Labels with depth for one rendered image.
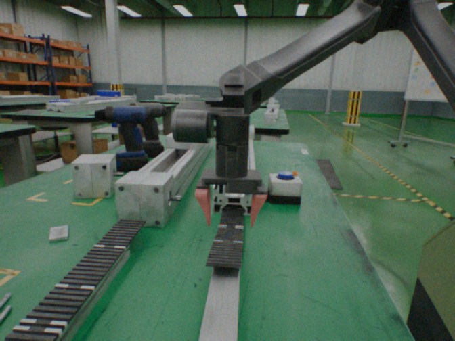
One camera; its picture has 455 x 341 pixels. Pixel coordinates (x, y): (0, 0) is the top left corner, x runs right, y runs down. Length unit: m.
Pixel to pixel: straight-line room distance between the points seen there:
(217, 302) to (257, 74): 0.37
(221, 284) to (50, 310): 0.20
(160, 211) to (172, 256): 0.12
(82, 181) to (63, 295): 0.44
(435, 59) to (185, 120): 0.46
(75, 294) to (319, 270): 0.36
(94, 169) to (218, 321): 0.55
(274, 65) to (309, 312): 0.40
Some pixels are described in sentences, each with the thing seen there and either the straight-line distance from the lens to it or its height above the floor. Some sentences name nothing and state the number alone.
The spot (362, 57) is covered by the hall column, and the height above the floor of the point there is 2.12.
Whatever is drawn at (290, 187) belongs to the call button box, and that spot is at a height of 0.83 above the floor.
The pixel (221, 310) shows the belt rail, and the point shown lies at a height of 0.81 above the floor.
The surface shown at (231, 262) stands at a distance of 0.44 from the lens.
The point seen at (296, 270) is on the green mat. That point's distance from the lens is 0.52.
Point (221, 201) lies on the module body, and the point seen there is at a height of 0.81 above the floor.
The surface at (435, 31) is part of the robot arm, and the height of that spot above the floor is 1.18.
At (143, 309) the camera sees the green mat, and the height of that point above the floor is 0.78.
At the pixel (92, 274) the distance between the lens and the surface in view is 0.47.
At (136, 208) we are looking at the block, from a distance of 0.64.
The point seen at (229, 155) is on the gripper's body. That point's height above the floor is 0.96.
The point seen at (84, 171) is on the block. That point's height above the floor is 0.85.
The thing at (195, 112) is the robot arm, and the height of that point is 1.02.
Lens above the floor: 1.06
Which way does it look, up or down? 16 degrees down
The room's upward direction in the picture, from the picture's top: 2 degrees clockwise
